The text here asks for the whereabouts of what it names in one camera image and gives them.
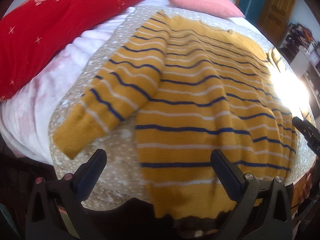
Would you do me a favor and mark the yellow striped knit sweater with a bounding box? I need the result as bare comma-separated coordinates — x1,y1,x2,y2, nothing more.
53,11,298,219

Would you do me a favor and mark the beige white-dotted bedspread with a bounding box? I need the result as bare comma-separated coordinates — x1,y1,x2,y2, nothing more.
49,5,316,210

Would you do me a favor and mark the cluttered shelf unit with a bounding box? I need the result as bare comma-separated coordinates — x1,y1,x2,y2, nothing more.
279,23,319,116

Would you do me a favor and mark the pink fluffy blanket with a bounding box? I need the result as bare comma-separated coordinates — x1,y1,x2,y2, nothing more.
0,0,173,166

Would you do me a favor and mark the wooden door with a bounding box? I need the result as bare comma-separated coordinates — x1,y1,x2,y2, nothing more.
257,0,295,47

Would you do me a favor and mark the pink knit pillow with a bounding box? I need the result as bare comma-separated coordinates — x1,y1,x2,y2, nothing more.
168,0,245,18

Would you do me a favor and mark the red embroidered pillow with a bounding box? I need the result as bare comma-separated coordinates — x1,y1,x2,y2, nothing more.
1,0,143,100

